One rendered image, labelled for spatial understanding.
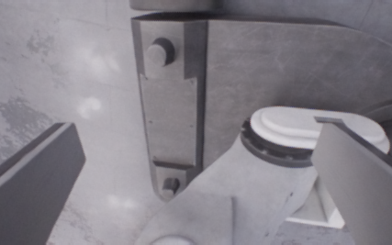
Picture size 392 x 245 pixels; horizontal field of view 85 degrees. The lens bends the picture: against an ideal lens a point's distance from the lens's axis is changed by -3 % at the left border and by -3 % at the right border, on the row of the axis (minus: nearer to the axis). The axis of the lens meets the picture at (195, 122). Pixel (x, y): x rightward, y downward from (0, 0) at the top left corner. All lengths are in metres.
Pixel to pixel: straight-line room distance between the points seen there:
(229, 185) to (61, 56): 0.69
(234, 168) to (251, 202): 0.06
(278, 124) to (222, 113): 0.18
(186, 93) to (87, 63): 0.41
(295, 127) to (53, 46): 0.74
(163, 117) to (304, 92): 0.31
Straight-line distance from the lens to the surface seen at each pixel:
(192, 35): 0.43
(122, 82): 0.75
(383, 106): 0.54
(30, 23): 0.88
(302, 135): 0.36
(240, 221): 0.28
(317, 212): 0.50
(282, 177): 0.34
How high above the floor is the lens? 0.61
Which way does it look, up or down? 57 degrees down
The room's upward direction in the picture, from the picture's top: 160 degrees counter-clockwise
